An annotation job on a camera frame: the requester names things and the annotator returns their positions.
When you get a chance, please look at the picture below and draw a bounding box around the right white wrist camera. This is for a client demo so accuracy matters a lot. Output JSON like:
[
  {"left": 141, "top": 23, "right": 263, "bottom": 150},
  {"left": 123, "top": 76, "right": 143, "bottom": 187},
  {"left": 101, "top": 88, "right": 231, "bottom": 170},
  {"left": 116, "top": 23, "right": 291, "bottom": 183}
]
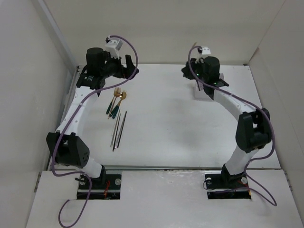
[{"left": 197, "top": 47, "right": 211, "bottom": 58}]

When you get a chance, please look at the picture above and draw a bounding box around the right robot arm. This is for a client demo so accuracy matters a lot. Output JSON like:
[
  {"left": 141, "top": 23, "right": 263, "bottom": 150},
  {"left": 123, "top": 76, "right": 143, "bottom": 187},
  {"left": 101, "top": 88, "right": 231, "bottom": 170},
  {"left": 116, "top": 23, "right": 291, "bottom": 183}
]
[{"left": 181, "top": 57, "right": 272, "bottom": 187}]

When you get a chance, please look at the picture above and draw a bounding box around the black chopstick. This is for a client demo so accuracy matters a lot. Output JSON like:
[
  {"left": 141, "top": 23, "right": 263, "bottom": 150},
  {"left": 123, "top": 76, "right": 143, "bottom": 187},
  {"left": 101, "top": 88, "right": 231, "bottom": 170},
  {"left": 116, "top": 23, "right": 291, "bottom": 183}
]
[
  {"left": 112, "top": 113, "right": 121, "bottom": 152},
  {"left": 117, "top": 111, "right": 127, "bottom": 148}
]

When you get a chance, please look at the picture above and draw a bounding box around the aluminium rail frame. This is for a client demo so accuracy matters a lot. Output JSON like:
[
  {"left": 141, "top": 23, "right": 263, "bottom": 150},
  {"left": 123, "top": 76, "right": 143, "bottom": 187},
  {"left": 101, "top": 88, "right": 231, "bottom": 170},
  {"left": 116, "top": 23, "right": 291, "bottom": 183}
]
[{"left": 48, "top": 65, "right": 90, "bottom": 171}]

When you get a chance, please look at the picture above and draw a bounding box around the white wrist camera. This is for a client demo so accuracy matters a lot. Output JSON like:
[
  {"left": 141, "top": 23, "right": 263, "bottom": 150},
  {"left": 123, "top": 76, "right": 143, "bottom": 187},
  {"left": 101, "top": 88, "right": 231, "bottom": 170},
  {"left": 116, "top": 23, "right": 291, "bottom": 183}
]
[
  {"left": 105, "top": 38, "right": 123, "bottom": 59},
  {"left": 197, "top": 47, "right": 211, "bottom": 58}
]

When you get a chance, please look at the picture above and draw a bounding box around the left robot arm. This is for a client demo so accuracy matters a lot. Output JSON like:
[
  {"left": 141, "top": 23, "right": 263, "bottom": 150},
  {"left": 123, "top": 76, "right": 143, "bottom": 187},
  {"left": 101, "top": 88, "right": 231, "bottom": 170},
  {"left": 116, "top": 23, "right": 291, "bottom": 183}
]
[{"left": 46, "top": 47, "right": 139, "bottom": 189}]

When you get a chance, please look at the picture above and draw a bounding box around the gold round spoon green handle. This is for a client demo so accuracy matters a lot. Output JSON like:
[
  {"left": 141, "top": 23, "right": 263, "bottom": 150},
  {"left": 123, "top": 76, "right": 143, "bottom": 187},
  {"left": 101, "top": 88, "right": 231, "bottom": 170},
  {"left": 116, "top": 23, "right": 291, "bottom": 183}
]
[{"left": 109, "top": 92, "right": 128, "bottom": 118}]

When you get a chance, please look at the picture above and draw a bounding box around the purple cable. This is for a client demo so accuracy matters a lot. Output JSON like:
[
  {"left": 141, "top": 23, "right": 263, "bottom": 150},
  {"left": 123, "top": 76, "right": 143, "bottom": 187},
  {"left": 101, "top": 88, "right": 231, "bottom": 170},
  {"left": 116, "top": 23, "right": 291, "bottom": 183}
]
[
  {"left": 51, "top": 35, "right": 140, "bottom": 227},
  {"left": 188, "top": 45, "right": 278, "bottom": 207}
]

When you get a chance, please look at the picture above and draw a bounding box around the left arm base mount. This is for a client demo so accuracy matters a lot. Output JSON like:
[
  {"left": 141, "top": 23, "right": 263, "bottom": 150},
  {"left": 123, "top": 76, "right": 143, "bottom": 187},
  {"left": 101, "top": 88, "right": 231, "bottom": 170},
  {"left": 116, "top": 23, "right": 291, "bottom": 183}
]
[{"left": 75, "top": 167, "right": 122, "bottom": 200}]

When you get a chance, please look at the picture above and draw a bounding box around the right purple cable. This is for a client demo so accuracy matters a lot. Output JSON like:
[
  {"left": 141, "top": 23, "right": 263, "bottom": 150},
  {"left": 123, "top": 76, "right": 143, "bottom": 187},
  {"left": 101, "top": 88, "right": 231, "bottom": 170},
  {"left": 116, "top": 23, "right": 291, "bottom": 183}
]
[{"left": 188, "top": 45, "right": 278, "bottom": 207}]

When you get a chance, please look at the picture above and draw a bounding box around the silver chopstick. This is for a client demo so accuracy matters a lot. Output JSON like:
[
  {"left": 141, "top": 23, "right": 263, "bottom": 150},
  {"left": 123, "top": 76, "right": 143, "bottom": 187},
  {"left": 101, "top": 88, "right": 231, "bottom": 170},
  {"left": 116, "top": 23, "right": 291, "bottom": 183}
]
[
  {"left": 111, "top": 121, "right": 117, "bottom": 151},
  {"left": 110, "top": 109, "right": 120, "bottom": 147}
]

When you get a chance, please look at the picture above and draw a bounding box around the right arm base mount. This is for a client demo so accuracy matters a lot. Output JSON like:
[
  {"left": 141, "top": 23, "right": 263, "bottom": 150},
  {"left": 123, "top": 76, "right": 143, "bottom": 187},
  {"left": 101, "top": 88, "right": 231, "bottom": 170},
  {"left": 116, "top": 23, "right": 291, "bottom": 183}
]
[{"left": 203, "top": 173, "right": 251, "bottom": 200}]

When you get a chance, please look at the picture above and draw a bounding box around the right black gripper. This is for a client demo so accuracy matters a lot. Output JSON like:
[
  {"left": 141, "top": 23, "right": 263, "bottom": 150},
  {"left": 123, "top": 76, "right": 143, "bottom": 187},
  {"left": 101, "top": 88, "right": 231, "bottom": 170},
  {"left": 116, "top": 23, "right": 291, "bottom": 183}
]
[{"left": 180, "top": 57, "right": 208, "bottom": 83}]

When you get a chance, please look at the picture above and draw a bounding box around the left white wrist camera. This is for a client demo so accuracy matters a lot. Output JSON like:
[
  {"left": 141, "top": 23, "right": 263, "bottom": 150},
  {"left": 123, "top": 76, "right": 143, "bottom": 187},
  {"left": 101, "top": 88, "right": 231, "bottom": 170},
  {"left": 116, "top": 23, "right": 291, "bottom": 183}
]
[{"left": 105, "top": 38, "right": 123, "bottom": 59}]

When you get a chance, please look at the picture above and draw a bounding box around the white divided utensil container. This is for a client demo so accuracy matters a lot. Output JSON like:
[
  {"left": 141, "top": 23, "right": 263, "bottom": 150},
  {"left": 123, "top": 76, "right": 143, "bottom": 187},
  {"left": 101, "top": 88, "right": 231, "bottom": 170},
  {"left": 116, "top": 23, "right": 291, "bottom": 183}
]
[{"left": 194, "top": 73, "right": 225, "bottom": 100}]

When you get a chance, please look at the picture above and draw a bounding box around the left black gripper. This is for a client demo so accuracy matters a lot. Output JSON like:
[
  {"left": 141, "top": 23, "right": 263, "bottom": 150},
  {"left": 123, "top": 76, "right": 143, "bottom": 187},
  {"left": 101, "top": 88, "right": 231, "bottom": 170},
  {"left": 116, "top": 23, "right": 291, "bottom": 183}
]
[{"left": 100, "top": 50, "right": 138, "bottom": 80}]

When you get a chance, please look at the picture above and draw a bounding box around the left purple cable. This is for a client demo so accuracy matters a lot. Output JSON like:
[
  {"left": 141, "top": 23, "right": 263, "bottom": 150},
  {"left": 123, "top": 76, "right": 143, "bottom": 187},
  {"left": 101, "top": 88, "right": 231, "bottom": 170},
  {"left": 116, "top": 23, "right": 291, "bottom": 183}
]
[{"left": 51, "top": 35, "right": 140, "bottom": 227}]

